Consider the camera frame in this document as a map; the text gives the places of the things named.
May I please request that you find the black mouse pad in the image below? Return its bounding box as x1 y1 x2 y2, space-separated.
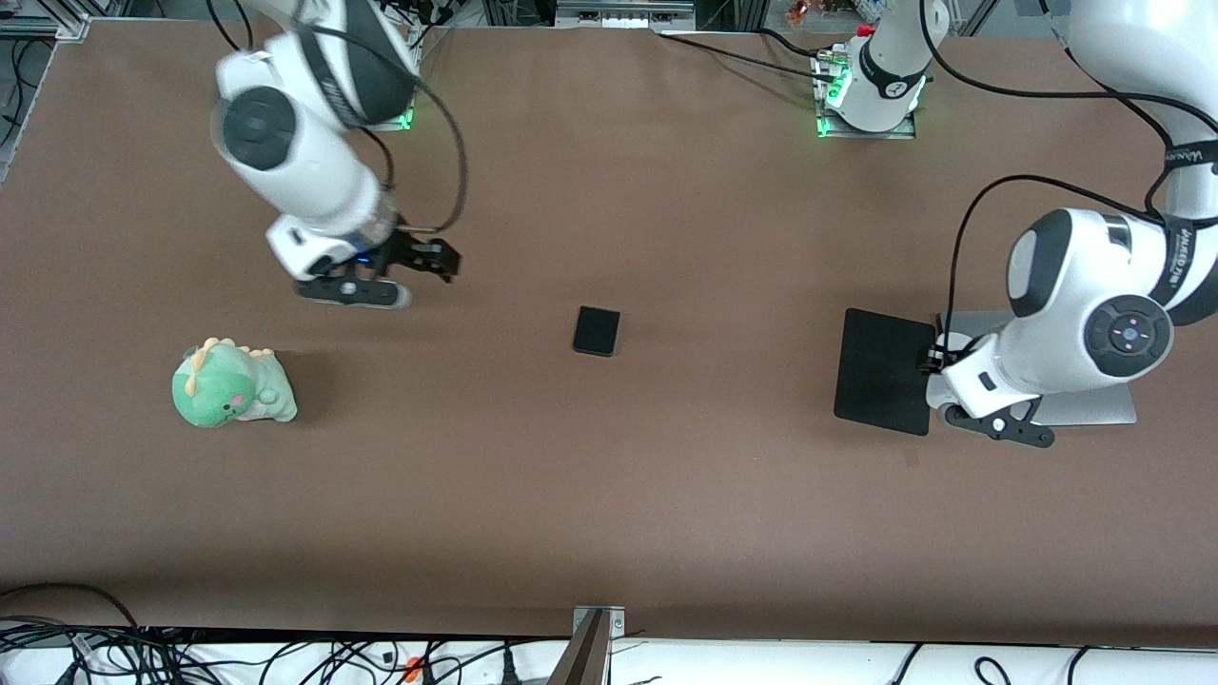
834 307 936 437

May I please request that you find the silver laptop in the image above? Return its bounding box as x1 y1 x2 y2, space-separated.
937 310 1139 427

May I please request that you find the green plush dinosaur toy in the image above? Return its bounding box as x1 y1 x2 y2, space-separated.
171 337 299 429

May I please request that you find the grey metal box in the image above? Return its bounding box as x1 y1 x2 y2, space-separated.
555 0 697 30

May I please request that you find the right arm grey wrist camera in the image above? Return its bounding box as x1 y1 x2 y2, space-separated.
295 274 415 311

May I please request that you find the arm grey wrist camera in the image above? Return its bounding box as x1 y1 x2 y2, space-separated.
937 395 1057 450
295 274 415 311

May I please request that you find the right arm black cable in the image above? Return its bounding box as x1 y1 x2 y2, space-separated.
295 19 469 234

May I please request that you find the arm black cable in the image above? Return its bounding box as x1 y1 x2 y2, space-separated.
295 19 469 234
918 0 1181 358

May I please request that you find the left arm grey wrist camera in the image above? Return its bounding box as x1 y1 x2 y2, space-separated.
937 395 1057 450

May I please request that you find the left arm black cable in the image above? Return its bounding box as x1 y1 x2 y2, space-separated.
918 0 1181 358

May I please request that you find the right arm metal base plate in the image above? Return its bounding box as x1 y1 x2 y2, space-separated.
369 27 422 132

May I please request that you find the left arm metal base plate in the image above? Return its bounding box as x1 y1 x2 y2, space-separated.
814 48 919 141

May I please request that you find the aluminium frame rail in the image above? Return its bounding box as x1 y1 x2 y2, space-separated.
0 0 93 41

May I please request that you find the metal table edge bracket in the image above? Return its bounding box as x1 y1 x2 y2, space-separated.
550 605 626 685

